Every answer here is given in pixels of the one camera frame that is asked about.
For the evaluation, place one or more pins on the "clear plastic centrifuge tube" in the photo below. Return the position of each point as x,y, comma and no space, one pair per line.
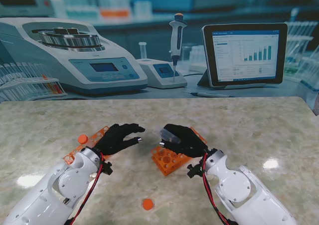
83,145
170,136

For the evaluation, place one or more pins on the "printed laboratory backdrop poster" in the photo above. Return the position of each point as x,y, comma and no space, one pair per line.
159,35

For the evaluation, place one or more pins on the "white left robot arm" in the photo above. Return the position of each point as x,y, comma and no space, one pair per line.
64,185

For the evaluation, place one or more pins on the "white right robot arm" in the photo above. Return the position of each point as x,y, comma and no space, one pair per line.
234,185

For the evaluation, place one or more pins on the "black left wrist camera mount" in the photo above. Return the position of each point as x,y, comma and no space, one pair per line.
107,168

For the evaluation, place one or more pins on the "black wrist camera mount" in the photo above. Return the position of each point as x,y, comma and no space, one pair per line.
194,170
107,168

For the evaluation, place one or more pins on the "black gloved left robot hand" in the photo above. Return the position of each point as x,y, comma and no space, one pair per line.
113,142

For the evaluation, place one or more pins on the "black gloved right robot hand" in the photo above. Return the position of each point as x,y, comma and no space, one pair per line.
192,145

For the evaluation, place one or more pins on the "orange plastic test tube rack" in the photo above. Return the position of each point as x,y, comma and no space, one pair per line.
162,165
66,159

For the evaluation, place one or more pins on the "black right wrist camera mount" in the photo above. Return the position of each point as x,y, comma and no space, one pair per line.
194,170

